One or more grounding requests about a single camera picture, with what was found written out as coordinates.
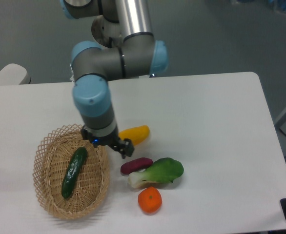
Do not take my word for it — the green bok choy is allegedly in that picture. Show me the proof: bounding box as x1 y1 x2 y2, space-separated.
127 157 184 189

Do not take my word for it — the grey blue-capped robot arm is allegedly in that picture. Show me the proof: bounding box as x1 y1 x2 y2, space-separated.
60 0 168 157

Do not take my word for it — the white chair back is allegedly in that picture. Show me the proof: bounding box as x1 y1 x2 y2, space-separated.
0 63 31 86

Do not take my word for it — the green cucumber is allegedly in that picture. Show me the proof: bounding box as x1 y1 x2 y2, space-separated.
61 147 88 199

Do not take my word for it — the yellow mango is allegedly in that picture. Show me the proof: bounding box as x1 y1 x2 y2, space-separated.
119 125 150 146

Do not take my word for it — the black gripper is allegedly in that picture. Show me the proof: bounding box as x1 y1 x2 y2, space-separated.
81 125 135 159

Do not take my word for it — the purple sweet potato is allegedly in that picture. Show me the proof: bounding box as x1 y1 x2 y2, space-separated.
120 157 153 175

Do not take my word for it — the woven wicker basket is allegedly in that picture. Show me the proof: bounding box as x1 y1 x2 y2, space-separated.
33 124 109 219

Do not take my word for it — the orange tangerine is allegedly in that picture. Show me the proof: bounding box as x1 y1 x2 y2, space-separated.
138 187 163 214

